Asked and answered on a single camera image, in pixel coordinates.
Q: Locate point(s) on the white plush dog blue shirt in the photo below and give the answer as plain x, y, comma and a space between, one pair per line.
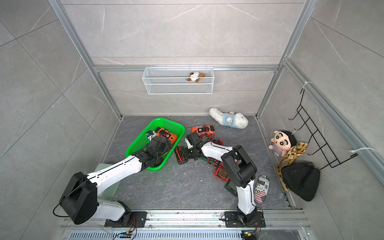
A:
231, 119

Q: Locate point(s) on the newspaper flag print pouch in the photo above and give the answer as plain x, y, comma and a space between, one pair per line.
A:
261, 189

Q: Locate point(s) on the black wire wall rack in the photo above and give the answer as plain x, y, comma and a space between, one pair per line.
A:
317, 139

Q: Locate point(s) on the orange multimeter back side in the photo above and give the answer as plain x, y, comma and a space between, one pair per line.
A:
204, 130

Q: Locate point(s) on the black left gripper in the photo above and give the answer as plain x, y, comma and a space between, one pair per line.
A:
167, 145

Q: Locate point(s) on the cartoon boy plush doll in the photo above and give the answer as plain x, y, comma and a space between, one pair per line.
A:
282, 142

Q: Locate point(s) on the black fabric bag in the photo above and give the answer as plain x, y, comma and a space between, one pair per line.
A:
302, 179

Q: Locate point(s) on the orange multimeter with black leads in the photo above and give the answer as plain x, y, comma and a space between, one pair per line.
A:
166, 134

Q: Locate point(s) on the red multimeter with leads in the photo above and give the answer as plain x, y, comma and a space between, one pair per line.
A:
213, 140

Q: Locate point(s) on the red multimeter brown screen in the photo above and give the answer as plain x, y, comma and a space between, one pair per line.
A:
220, 172

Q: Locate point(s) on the green plastic basket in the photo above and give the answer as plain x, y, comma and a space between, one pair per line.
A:
142, 139

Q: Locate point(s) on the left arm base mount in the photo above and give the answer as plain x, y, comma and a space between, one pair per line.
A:
128, 219

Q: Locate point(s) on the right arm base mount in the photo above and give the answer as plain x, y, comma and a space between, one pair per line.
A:
237, 219

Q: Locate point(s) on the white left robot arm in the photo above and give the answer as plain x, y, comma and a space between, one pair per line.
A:
81, 199

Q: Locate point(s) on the small brown white plush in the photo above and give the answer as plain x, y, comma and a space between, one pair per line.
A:
196, 77

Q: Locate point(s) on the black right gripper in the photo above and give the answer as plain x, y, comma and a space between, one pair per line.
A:
189, 156

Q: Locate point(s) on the leopard print cloth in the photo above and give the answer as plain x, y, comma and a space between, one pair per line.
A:
289, 159

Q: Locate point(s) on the black multimeter red leads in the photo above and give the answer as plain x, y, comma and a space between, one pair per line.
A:
180, 155

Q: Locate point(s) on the dark green multimeter yellow button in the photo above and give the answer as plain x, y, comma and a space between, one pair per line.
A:
215, 163

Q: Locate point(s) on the green multimeter grey screen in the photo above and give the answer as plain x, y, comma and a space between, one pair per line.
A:
231, 188

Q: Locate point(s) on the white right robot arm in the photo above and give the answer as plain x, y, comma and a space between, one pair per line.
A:
240, 168

